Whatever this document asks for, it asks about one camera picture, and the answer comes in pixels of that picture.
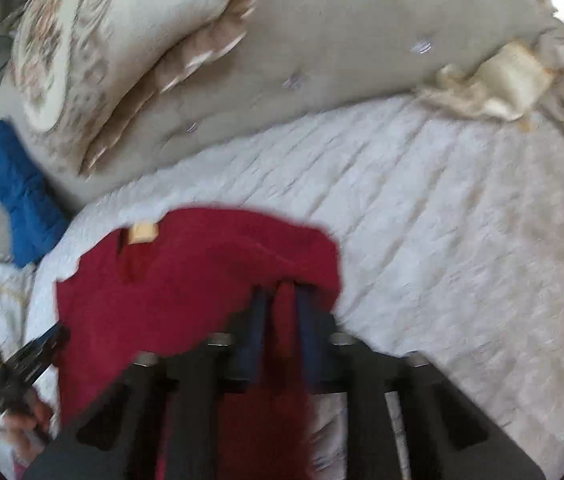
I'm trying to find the person's left hand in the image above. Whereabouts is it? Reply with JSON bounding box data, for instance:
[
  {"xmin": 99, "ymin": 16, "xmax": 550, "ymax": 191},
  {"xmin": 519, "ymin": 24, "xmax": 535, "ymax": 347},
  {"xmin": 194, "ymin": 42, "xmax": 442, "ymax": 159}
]
[{"xmin": 4, "ymin": 387, "xmax": 58, "ymax": 461}]

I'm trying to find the white quilted sofa cover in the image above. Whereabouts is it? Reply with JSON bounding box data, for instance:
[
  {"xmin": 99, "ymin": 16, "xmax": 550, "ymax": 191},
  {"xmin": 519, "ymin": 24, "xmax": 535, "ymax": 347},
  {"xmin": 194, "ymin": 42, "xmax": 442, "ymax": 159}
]
[{"xmin": 27, "ymin": 95, "xmax": 564, "ymax": 480}]

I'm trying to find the beige tufted sofa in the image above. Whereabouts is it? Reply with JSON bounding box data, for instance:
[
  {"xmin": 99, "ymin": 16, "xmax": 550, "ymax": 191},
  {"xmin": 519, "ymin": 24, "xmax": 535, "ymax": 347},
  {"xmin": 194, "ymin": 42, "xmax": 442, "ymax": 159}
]
[{"xmin": 0, "ymin": 0, "xmax": 563, "ymax": 213}]

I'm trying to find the blue quilted cushion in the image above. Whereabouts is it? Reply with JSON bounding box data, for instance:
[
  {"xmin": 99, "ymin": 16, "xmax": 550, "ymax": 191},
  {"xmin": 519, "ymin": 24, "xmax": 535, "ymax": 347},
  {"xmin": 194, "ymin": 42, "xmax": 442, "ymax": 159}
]
[{"xmin": 0, "ymin": 120, "xmax": 70, "ymax": 268}]

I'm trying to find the cream ruffled cloth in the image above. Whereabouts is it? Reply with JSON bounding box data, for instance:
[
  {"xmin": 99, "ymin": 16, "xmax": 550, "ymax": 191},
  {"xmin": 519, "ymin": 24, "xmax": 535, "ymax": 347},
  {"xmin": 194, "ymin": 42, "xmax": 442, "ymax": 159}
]
[{"xmin": 417, "ymin": 40, "xmax": 553, "ymax": 133}]

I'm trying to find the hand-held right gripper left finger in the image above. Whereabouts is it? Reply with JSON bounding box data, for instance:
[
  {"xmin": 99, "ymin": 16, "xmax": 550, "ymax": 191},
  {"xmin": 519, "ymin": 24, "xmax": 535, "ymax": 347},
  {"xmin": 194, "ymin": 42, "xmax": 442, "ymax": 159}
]
[{"xmin": 27, "ymin": 285, "xmax": 275, "ymax": 480}]

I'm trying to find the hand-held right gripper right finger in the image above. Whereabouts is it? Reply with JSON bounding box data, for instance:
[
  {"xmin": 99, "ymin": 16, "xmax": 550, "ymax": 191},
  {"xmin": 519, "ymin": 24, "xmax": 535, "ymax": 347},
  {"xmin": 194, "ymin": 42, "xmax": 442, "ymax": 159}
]
[{"xmin": 294, "ymin": 285, "xmax": 548, "ymax": 480}]

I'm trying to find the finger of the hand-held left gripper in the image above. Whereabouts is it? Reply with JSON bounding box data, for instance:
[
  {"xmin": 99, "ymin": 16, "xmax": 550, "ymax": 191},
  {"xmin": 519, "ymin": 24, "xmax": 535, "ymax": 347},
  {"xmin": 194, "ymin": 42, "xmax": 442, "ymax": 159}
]
[{"xmin": 4, "ymin": 322, "xmax": 72, "ymax": 386}]

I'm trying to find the floral embroidered ruffled cushion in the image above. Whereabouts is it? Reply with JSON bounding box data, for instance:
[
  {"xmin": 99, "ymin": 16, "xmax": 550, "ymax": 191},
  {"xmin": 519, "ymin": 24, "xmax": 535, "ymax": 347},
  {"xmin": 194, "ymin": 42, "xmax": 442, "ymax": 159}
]
[{"xmin": 9, "ymin": 0, "xmax": 258, "ymax": 178}]

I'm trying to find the red fleece garment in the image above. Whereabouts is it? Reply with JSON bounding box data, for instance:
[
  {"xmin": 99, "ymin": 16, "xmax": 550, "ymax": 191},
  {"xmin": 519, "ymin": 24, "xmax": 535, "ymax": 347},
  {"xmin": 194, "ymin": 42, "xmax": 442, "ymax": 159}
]
[{"xmin": 54, "ymin": 205, "xmax": 343, "ymax": 480}]

